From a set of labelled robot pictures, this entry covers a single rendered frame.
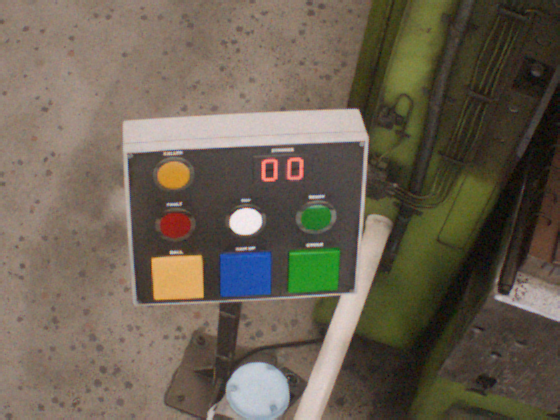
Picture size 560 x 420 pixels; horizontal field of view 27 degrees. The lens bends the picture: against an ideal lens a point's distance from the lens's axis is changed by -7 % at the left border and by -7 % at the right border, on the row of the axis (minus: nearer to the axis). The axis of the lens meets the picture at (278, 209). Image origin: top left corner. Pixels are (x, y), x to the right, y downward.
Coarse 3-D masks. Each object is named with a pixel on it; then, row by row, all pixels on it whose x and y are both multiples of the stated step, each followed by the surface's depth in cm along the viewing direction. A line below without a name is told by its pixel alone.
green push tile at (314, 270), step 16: (304, 256) 179; (320, 256) 179; (336, 256) 180; (288, 272) 181; (304, 272) 181; (320, 272) 181; (336, 272) 181; (288, 288) 182; (304, 288) 183; (320, 288) 183; (336, 288) 183
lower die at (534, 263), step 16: (544, 176) 199; (544, 192) 193; (544, 208) 192; (544, 224) 191; (528, 240) 193; (544, 240) 189; (528, 256) 188; (544, 256) 188; (528, 272) 193; (544, 272) 191
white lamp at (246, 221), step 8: (232, 216) 174; (240, 216) 174; (248, 216) 174; (256, 216) 174; (232, 224) 175; (240, 224) 175; (248, 224) 175; (256, 224) 175; (240, 232) 176; (248, 232) 176
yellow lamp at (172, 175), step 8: (160, 168) 168; (168, 168) 168; (176, 168) 168; (184, 168) 168; (160, 176) 169; (168, 176) 169; (176, 176) 169; (184, 176) 169; (168, 184) 170; (176, 184) 170
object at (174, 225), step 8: (168, 216) 173; (176, 216) 173; (184, 216) 173; (160, 224) 173; (168, 224) 173; (176, 224) 173; (184, 224) 174; (168, 232) 174; (176, 232) 174; (184, 232) 175
